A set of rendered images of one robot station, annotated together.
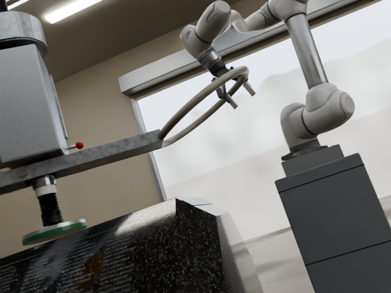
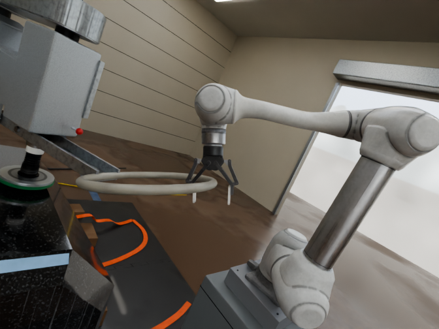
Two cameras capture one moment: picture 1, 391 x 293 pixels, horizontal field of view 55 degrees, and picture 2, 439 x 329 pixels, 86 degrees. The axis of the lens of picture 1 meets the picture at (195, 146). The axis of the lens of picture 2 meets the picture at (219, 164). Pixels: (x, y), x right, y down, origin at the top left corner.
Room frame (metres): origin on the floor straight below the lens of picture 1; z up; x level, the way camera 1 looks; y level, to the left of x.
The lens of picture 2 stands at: (0.87, -0.71, 1.46)
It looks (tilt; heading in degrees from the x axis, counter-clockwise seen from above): 10 degrees down; 33
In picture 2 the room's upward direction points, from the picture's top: 23 degrees clockwise
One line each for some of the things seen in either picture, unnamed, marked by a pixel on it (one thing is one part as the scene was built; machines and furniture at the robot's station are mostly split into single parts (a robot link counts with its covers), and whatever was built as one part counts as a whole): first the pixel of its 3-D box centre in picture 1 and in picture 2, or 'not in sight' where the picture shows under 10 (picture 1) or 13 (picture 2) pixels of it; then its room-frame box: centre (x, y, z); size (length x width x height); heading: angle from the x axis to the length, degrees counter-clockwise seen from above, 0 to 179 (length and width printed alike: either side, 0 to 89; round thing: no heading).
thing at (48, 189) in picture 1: (45, 190); (35, 148); (1.31, 0.56, 1.00); 0.07 x 0.07 x 0.04
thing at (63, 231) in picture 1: (55, 231); (27, 176); (1.31, 0.56, 0.85); 0.22 x 0.22 x 0.04
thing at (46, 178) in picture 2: (54, 229); (27, 175); (1.31, 0.56, 0.85); 0.21 x 0.21 x 0.01
